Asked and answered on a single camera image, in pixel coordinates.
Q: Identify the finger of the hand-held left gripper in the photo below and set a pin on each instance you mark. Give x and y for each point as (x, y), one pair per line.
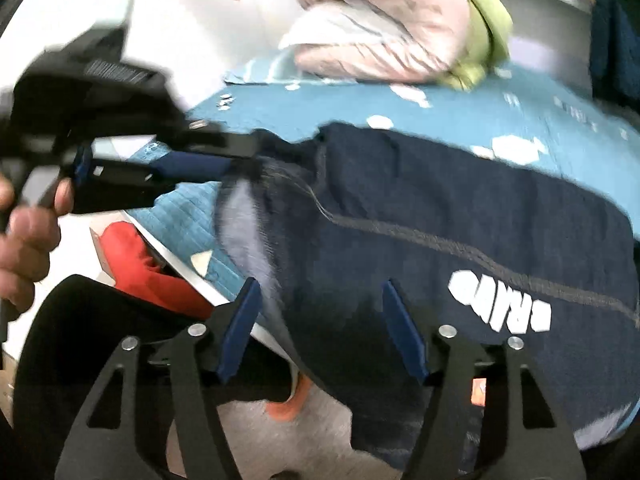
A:
(225, 141)
(195, 167)

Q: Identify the blue quilted bed cover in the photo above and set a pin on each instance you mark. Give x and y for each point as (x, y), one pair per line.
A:
(450, 105)

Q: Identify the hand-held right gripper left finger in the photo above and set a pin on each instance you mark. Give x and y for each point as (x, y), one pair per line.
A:
(240, 330)

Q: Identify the pink quilt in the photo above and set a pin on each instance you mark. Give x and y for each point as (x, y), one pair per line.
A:
(400, 25)

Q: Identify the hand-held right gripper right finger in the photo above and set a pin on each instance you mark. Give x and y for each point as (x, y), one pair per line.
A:
(405, 330)

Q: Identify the red cloth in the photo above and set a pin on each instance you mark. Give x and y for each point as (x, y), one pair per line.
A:
(130, 255)

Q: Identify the person's left hand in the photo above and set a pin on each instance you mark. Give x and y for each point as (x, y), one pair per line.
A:
(30, 250)

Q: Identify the dark denim jacket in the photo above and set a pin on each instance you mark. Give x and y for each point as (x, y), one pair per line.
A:
(450, 220)

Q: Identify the white pillow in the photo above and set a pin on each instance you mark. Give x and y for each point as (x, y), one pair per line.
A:
(340, 25)

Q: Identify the person's black trousers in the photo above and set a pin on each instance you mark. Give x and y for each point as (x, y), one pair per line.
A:
(75, 320)

